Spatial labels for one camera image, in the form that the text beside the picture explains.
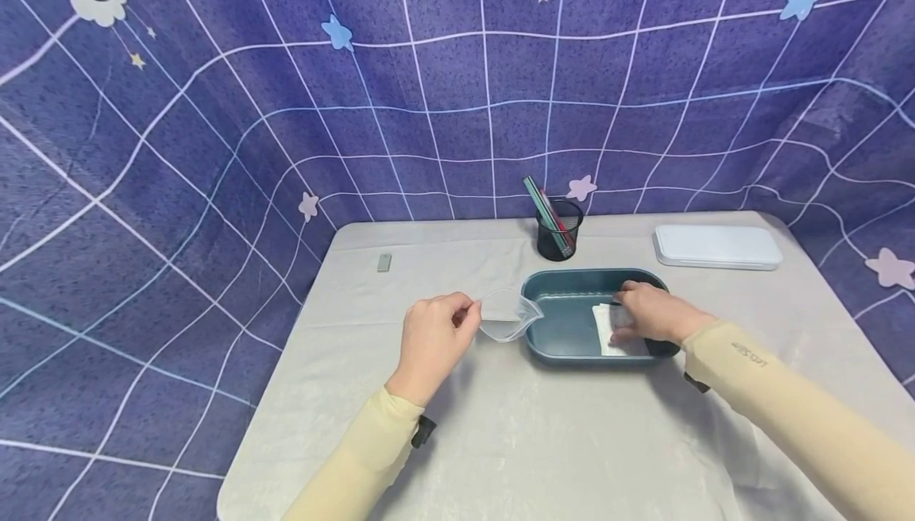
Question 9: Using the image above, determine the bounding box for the black mesh pen holder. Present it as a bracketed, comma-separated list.
[535, 197, 585, 262]

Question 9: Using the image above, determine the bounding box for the teal pen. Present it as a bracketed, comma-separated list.
[523, 176, 571, 253]

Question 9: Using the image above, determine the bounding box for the white cloth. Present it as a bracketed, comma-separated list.
[591, 302, 651, 357]

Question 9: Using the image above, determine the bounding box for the white flat rectangular box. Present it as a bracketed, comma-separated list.
[652, 224, 785, 272]

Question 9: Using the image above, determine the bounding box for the clear plastic measuring cup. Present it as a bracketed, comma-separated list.
[476, 288, 545, 344]

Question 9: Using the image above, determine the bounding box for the blue oval tray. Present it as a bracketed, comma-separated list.
[519, 268, 681, 368]

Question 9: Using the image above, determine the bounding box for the person's left forearm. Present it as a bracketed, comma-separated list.
[281, 385, 427, 521]

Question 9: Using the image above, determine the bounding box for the person's left hand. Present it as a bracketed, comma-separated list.
[385, 292, 482, 407]

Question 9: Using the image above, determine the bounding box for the person's right forearm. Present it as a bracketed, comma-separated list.
[679, 318, 915, 521]

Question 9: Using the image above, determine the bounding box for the person's right hand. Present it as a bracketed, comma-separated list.
[611, 280, 719, 345]

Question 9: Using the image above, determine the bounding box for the red pen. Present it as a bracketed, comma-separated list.
[541, 190, 575, 252]

